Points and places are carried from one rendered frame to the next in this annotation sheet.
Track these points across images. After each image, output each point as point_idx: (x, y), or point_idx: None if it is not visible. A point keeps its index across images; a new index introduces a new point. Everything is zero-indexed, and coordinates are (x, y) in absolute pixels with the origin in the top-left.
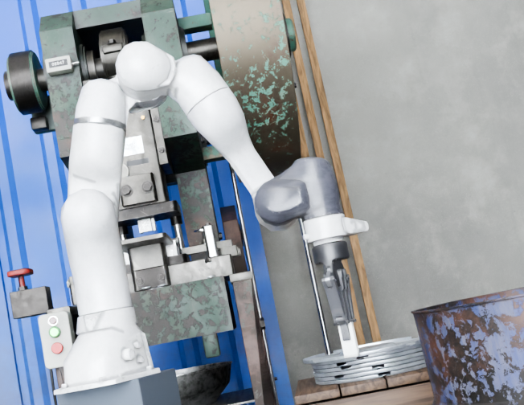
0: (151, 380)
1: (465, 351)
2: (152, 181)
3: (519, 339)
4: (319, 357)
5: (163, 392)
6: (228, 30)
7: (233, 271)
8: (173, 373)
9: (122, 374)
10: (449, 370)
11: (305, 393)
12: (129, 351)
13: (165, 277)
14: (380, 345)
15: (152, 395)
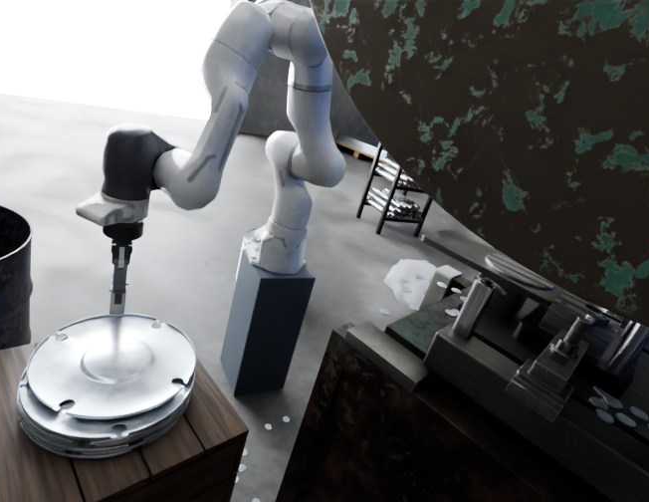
0: (247, 260)
1: None
2: None
3: None
4: (182, 360)
5: (249, 276)
6: None
7: (425, 358)
8: (258, 278)
9: (254, 246)
10: (12, 244)
11: (161, 322)
12: (252, 236)
13: (459, 310)
14: (100, 356)
15: (244, 267)
